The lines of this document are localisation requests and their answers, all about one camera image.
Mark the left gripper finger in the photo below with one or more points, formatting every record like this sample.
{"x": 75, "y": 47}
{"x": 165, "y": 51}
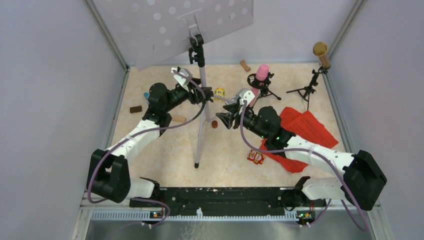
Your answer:
{"x": 208, "y": 98}
{"x": 207, "y": 90}

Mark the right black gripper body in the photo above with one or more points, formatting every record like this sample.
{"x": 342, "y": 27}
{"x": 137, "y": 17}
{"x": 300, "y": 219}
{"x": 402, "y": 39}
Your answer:
{"x": 249, "y": 118}

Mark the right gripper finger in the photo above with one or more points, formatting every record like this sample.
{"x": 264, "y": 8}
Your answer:
{"x": 227, "y": 119}
{"x": 232, "y": 108}

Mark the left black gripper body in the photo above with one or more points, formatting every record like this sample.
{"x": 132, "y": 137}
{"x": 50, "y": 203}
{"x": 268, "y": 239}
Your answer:
{"x": 193, "y": 97}

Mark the lilac music stand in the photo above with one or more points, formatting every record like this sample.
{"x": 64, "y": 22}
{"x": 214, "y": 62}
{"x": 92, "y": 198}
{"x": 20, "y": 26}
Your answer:
{"x": 148, "y": 32}

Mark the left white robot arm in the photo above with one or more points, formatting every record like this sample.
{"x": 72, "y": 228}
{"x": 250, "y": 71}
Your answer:
{"x": 109, "y": 175}

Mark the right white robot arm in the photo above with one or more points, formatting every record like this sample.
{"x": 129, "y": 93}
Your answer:
{"x": 357, "y": 177}

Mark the yellow owl toy block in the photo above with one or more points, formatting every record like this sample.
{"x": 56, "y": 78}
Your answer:
{"x": 219, "y": 92}

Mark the brown wooden cylinder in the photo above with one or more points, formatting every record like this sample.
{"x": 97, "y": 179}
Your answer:
{"x": 214, "y": 124}

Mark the beige wooden peg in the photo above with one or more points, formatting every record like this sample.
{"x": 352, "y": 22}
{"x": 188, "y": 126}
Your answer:
{"x": 179, "y": 118}

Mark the red owl toy block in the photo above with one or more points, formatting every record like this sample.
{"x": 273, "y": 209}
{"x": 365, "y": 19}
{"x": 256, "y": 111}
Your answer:
{"x": 256, "y": 157}

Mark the tan wooden block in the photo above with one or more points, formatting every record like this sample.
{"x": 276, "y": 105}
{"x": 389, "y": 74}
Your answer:
{"x": 244, "y": 65}

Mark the pink microphone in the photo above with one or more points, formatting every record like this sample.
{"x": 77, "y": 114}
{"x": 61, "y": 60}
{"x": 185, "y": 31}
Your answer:
{"x": 261, "y": 75}

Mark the dark brown wooden block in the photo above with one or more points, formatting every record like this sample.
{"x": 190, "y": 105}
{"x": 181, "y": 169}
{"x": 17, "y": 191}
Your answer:
{"x": 136, "y": 109}

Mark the black tall microphone tripod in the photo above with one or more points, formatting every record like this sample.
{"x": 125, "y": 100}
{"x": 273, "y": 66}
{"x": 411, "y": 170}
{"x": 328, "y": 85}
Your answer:
{"x": 306, "y": 91}

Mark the gold microphone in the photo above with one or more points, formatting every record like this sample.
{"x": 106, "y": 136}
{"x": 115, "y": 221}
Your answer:
{"x": 320, "y": 50}

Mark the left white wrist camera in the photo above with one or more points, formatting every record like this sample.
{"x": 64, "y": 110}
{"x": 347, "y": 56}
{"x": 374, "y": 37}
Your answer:
{"x": 182, "y": 76}

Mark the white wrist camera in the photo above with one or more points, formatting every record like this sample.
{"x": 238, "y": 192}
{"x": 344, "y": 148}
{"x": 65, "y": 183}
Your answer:
{"x": 182, "y": 76}
{"x": 243, "y": 96}

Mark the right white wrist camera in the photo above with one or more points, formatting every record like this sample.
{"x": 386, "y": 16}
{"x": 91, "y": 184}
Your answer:
{"x": 243, "y": 96}

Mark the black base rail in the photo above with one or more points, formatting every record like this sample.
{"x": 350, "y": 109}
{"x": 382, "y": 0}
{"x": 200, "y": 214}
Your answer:
{"x": 233, "y": 201}

